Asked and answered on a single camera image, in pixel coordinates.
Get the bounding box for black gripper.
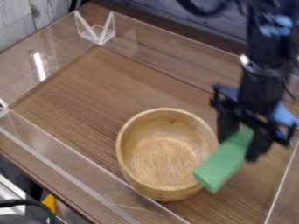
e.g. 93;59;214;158
209;65;299;162

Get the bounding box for green rectangular block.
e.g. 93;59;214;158
193;126;254;193

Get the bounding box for brown wooden bowl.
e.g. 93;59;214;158
116;108;218;201

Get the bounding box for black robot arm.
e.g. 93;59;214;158
176;0;299;161

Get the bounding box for yellow sticker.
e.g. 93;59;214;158
41;193;57;213

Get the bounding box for clear acrylic enclosure walls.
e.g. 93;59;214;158
0;14;291;224

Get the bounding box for clear acrylic corner bracket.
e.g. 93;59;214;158
73;11;116;46

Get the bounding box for black cable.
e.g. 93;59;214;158
0;199;56;224

